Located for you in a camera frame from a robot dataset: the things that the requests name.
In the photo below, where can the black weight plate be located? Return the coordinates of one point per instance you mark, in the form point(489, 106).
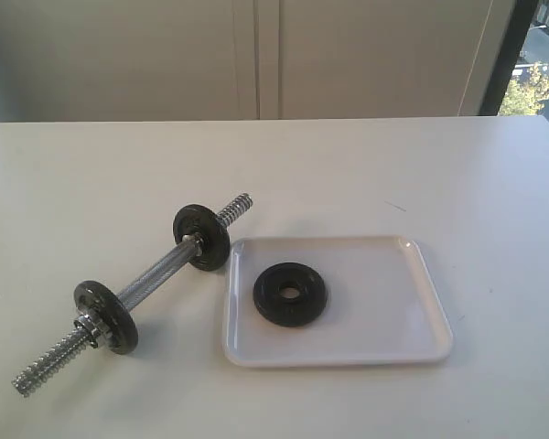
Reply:
point(290, 294)
point(92, 296)

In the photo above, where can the chrome threaded dumbbell bar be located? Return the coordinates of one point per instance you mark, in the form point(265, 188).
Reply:
point(69, 347)

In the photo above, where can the black weight plate far end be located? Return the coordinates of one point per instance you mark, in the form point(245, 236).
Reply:
point(203, 224)

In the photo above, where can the white plastic tray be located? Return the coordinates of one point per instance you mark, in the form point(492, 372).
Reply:
point(382, 305)

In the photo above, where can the chrome spinlock collar nut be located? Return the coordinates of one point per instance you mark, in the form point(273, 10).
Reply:
point(99, 333)

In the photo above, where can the black window frame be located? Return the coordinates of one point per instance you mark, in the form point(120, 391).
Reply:
point(513, 38)

